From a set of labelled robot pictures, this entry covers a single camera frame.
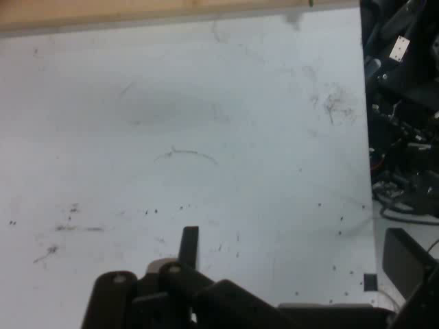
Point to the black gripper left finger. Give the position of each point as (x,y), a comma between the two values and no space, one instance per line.
(164,301)

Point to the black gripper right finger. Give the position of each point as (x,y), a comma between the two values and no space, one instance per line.
(408,264)

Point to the small black square patch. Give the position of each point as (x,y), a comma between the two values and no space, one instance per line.
(370,282)

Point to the light wooden cutting board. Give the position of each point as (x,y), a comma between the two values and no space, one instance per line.
(103,13)

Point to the small silver metal bracket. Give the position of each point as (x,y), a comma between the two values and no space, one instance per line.
(399,49)

